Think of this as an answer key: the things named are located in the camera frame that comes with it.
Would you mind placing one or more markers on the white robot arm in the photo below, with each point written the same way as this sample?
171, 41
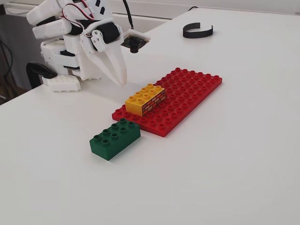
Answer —
54, 28

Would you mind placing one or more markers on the black table clamp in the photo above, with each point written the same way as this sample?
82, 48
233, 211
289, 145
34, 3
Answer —
38, 69

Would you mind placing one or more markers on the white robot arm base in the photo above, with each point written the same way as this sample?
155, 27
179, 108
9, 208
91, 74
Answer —
62, 83

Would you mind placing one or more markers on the yellow lego brick brick-wall print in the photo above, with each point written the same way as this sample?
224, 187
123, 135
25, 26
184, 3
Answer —
140, 103

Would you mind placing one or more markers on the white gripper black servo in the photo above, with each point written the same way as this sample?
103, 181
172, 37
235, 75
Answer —
106, 52

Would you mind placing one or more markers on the large green lego brick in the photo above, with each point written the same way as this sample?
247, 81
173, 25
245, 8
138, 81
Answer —
112, 143

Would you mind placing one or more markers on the red lego baseplate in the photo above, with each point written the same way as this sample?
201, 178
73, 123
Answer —
187, 96

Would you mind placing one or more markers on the wrist camera in white mount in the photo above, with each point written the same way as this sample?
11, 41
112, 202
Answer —
134, 41

